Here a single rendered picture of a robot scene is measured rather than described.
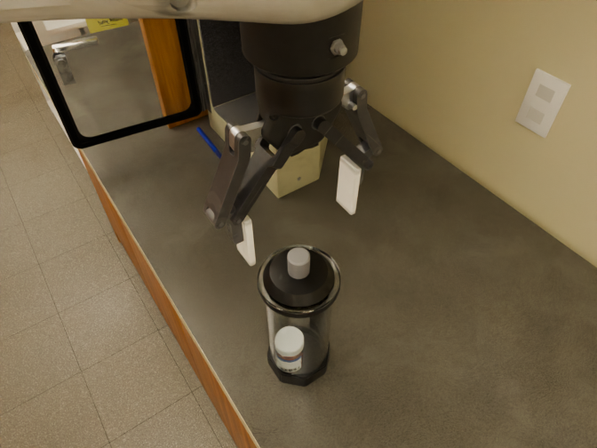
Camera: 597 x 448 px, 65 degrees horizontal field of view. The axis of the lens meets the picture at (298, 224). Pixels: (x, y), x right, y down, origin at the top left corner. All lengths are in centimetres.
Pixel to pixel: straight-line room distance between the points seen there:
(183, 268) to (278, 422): 34
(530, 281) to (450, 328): 20
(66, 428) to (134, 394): 24
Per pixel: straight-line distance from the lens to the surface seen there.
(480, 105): 109
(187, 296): 88
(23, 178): 286
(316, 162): 102
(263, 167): 42
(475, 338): 86
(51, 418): 195
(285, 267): 59
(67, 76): 106
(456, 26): 109
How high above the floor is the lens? 165
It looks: 48 degrees down
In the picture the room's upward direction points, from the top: straight up
